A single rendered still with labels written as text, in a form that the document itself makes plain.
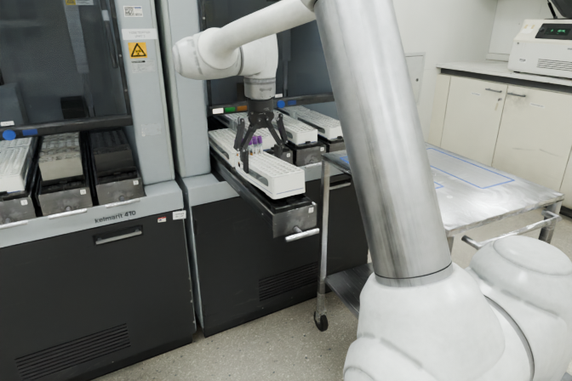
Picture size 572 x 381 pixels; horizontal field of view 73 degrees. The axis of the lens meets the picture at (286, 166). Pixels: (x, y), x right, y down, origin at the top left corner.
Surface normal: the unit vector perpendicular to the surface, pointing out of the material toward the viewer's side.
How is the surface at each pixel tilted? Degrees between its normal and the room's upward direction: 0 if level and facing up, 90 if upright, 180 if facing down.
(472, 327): 63
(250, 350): 0
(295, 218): 90
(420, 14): 90
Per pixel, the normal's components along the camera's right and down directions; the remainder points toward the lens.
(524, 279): -0.40, -0.43
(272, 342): 0.00, -0.93
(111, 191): 0.46, 0.33
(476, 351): 0.43, -0.15
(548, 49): -0.90, 0.16
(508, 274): -0.55, -0.51
